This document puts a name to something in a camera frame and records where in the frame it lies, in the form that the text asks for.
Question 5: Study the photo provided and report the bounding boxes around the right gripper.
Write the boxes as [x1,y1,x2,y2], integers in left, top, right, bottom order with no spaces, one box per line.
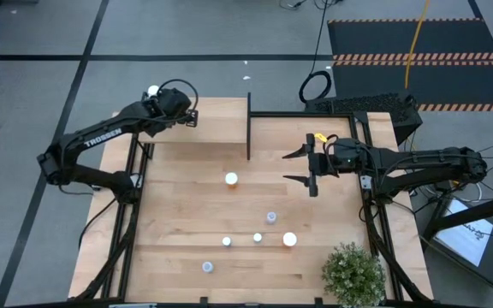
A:
[282,133,365,198]

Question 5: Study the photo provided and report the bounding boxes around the wooden shelf black posts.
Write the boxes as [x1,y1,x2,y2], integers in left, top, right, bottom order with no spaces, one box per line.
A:
[137,91,252,162]

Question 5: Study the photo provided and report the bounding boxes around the green potted plant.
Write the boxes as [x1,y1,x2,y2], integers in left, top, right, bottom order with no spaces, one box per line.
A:
[321,241,388,308]

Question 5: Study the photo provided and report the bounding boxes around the black hazard-striped floor mat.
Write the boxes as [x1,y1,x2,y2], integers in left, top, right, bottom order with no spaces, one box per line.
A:
[326,17,493,113]

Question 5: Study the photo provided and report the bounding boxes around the black stand bar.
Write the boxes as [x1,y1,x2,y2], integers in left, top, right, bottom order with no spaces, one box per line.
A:
[421,190,493,243]

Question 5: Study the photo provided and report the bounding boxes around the white printed board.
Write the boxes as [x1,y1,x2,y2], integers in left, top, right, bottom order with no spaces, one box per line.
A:
[434,197,493,269]

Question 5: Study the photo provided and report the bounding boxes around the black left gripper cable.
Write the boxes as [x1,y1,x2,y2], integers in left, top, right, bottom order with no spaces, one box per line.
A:
[155,78,199,113]

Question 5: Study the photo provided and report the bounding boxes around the black coiled cable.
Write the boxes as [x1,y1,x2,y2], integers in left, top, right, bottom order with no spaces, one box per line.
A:
[298,0,334,104]

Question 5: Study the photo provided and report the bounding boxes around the black arm base cable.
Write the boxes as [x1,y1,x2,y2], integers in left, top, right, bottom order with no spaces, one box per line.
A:
[78,198,117,252]

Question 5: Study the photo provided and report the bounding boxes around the yellow hanging cable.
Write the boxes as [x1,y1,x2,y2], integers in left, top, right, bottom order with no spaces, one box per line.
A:
[403,0,431,90]

